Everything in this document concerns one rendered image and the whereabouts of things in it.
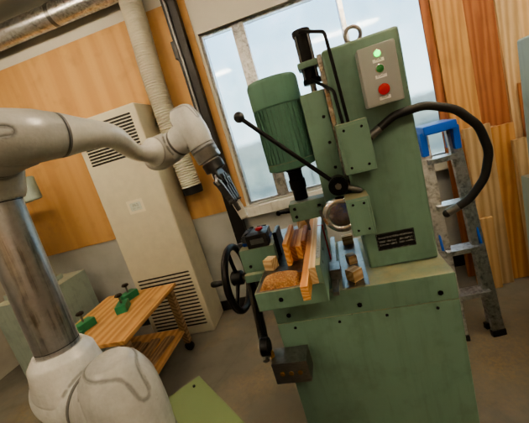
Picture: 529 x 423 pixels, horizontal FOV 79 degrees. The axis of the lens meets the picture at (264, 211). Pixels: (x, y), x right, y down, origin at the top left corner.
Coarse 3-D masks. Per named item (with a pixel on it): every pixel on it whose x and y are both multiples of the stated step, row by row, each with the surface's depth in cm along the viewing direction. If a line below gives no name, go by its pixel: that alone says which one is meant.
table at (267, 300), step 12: (324, 240) 121; (324, 252) 110; (300, 264) 105; (324, 264) 100; (252, 276) 116; (264, 276) 104; (288, 288) 92; (312, 288) 90; (324, 288) 89; (264, 300) 94; (276, 300) 93; (288, 300) 93; (300, 300) 92; (312, 300) 91; (324, 300) 90
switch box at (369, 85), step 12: (372, 48) 87; (384, 48) 86; (360, 60) 88; (384, 60) 87; (396, 60) 87; (360, 72) 89; (372, 72) 88; (384, 72) 88; (396, 72) 87; (372, 84) 89; (396, 84) 88; (372, 96) 90; (396, 96) 89
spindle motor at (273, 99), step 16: (272, 80) 102; (288, 80) 103; (256, 96) 105; (272, 96) 103; (288, 96) 103; (256, 112) 108; (272, 112) 105; (288, 112) 105; (272, 128) 106; (288, 128) 105; (304, 128) 108; (272, 144) 108; (288, 144) 106; (304, 144) 108; (272, 160) 111; (288, 160) 107
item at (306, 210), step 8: (304, 200) 117; (312, 200) 115; (320, 200) 114; (296, 208) 117; (304, 208) 116; (312, 208) 116; (296, 216) 117; (304, 216) 117; (312, 216) 116; (320, 216) 116
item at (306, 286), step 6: (312, 222) 133; (306, 240) 114; (306, 246) 108; (306, 252) 103; (306, 258) 98; (306, 264) 94; (306, 270) 90; (306, 276) 86; (306, 282) 83; (300, 288) 82; (306, 288) 81; (306, 294) 82
